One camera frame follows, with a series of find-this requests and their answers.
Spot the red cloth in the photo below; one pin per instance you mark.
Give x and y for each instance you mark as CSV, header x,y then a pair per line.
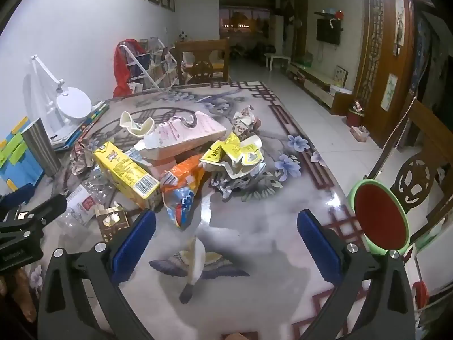
x,y
122,71

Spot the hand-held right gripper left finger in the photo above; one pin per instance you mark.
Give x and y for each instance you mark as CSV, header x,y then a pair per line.
x,y
134,235

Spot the tall wall scroll picture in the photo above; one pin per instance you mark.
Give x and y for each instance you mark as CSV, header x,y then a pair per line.
x,y
399,21

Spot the tissue box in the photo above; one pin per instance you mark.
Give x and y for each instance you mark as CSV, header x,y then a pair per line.
x,y
359,133

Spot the white desk lamp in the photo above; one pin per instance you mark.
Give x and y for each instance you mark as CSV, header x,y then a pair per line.
x,y
72,102

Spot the small white table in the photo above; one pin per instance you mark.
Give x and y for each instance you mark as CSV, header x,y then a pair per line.
x,y
278,56

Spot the red plastic item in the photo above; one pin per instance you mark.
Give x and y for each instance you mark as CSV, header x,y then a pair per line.
x,y
420,293

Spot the framed picture on cabinet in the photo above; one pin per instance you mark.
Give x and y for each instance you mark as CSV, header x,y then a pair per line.
x,y
340,76

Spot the white magazine rack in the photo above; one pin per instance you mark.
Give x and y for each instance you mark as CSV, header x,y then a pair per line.
x,y
155,67

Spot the carved wooden chair with beads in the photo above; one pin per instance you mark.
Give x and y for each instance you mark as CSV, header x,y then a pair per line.
x,y
428,141

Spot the red figurine pot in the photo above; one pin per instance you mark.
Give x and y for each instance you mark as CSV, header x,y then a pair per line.
x,y
356,111

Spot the crumpled printed paper wrapper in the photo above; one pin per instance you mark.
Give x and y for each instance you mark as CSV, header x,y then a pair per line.
x,y
244,120

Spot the short wall scroll picture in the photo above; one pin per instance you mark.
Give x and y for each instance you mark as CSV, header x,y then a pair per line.
x,y
389,92

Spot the blue toy board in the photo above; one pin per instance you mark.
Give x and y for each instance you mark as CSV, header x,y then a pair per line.
x,y
21,170

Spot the orange snack bag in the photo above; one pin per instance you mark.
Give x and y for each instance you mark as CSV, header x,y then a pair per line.
x,y
184,175

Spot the low television cabinet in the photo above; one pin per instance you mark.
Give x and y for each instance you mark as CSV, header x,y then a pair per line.
x,y
318,85

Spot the torn cream paper cup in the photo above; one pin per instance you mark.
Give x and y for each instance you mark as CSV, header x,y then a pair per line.
x,y
127,122

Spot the crumpled floral paper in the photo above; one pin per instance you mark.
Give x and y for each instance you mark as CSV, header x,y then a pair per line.
x,y
80,157

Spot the wooden chair with cushion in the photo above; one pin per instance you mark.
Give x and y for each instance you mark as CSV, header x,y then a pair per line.
x,y
201,47

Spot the white standing air conditioner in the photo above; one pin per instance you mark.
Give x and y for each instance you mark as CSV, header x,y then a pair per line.
x,y
278,35

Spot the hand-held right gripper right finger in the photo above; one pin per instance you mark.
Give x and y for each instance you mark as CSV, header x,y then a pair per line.
x,y
318,244

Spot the stack of books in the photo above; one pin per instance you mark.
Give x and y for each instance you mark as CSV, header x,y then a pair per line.
x,y
85,125

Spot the small gold box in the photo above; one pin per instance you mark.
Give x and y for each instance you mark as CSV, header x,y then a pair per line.
x,y
113,221

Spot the yellow carton box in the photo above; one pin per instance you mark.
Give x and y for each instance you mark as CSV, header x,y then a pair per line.
x,y
120,170

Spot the clear plastic bottle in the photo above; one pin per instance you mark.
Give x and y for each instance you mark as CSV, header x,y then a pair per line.
x,y
81,202

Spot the person's left hand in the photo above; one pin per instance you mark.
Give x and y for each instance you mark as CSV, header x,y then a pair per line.
x,y
19,287

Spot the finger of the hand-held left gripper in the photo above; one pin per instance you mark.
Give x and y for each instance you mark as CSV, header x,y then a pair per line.
x,y
47,208
14,198

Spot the yellow crumpled wrapper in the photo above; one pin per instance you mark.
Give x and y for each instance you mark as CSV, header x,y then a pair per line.
x,y
230,148

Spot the green basin with red inside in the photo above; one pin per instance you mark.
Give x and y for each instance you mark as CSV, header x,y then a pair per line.
x,y
380,216

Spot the black and white ball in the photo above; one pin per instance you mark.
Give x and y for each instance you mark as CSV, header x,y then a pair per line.
x,y
182,35

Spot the pink carton box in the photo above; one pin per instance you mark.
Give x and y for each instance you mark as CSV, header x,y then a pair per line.
x,y
191,134

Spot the wall television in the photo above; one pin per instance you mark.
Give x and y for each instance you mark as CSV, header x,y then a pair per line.
x,y
329,31

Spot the metal cup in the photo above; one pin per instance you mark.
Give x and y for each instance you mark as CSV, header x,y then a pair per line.
x,y
40,145

